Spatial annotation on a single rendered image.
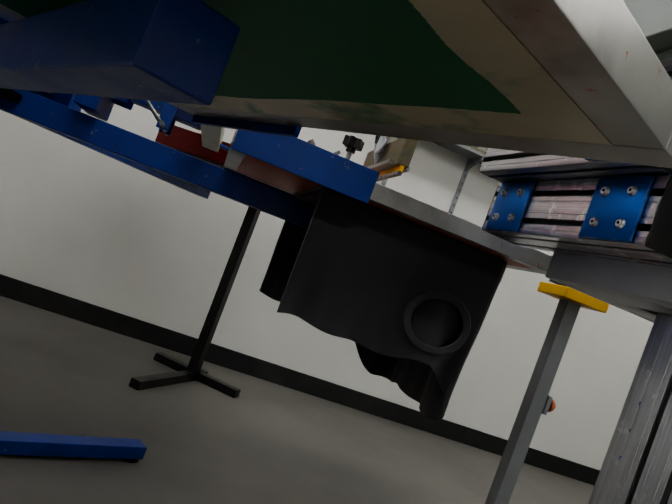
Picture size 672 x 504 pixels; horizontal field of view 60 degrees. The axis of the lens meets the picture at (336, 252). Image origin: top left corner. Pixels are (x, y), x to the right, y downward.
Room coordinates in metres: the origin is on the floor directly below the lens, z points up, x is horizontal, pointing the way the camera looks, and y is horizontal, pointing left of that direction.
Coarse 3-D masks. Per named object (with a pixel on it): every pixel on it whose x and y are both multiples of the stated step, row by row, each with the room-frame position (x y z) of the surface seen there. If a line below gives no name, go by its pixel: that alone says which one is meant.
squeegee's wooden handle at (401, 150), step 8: (392, 144) 1.45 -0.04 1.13; (400, 144) 1.37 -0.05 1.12; (408, 144) 1.35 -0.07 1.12; (416, 144) 1.35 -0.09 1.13; (384, 152) 1.50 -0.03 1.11; (392, 152) 1.42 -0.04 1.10; (400, 152) 1.35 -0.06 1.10; (408, 152) 1.35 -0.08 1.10; (368, 160) 1.65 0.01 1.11; (384, 160) 1.47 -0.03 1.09; (400, 160) 1.35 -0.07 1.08; (408, 160) 1.35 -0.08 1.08
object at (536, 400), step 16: (544, 288) 1.55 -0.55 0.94; (560, 288) 1.48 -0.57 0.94; (560, 304) 1.54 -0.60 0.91; (576, 304) 1.52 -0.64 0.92; (592, 304) 1.47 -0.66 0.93; (608, 304) 1.48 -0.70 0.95; (560, 320) 1.51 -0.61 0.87; (560, 336) 1.51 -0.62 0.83; (544, 352) 1.53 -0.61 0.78; (560, 352) 1.52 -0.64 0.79; (544, 368) 1.51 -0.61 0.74; (528, 384) 1.55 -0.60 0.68; (544, 384) 1.51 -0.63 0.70; (528, 400) 1.52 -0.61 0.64; (544, 400) 1.52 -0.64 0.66; (528, 416) 1.51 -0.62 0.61; (512, 432) 1.54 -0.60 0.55; (528, 432) 1.51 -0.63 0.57; (512, 448) 1.52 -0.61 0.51; (528, 448) 1.52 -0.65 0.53; (512, 464) 1.51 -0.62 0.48; (496, 480) 1.53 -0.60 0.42; (512, 480) 1.52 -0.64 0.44; (496, 496) 1.51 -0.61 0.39
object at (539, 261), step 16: (240, 160) 1.40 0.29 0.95; (288, 192) 1.75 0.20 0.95; (384, 192) 1.23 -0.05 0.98; (400, 208) 1.24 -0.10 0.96; (416, 208) 1.24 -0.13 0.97; (432, 208) 1.25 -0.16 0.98; (432, 224) 1.25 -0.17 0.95; (448, 224) 1.26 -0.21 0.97; (464, 224) 1.27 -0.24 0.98; (480, 240) 1.28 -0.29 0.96; (496, 240) 1.29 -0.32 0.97; (512, 256) 1.30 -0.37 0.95; (528, 256) 1.31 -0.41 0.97; (544, 256) 1.32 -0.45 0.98; (544, 272) 1.35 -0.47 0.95
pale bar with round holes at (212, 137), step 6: (204, 126) 1.35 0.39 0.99; (210, 126) 1.32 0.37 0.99; (204, 132) 1.45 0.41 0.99; (210, 132) 1.41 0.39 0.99; (216, 132) 1.37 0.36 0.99; (222, 132) 1.46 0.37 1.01; (204, 138) 1.56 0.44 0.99; (210, 138) 1.51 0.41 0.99; (216, 138) 1.47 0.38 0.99; (222, 138) 1.69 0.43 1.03; (204, 144) 1.69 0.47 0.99; (210, 144) 1.64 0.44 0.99; (216, 144) 1.59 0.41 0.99; (216, 150) 1.72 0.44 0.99
